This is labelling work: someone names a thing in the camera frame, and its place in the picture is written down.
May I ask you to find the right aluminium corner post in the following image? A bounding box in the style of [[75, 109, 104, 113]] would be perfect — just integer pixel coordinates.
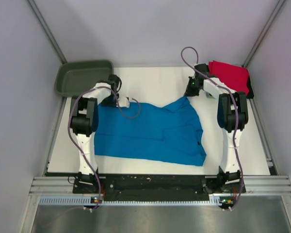
[[242, 0, 288, 68]]

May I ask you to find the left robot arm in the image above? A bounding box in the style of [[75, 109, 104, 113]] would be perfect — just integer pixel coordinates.
[[68, 74, 122, 193]]

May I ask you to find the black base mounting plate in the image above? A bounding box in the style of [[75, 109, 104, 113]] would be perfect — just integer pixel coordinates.
[[73, 173, 245, 202]]

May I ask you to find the aluminium corner post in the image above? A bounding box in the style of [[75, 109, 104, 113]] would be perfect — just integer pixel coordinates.
[[26, 0, 67, 64], [242, 0, 288, 68]]

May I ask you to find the folded red t shirt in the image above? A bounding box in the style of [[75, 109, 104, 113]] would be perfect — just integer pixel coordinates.
[[208, 61, 249, 95]]

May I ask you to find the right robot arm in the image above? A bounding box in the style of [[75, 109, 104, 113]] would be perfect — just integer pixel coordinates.
[[184, 64, 249, 193]]

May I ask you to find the dark green plastic bin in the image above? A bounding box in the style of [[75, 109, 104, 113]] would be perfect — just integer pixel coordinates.
[[54, 60, 113, 98]]

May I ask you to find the grey slotted cable duct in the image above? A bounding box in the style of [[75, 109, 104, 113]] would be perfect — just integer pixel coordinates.
[[39, 196, 234, 206]]

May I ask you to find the blue t shirt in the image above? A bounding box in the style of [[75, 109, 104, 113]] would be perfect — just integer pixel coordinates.
[[94, 97, 206, 166]]

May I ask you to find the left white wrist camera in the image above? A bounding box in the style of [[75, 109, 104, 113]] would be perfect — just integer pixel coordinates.
[[117, 97, 132, 108]]

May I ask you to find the left aluminium corner post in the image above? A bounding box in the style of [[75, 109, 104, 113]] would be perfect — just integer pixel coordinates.
[[26, 0, 67, 64]]

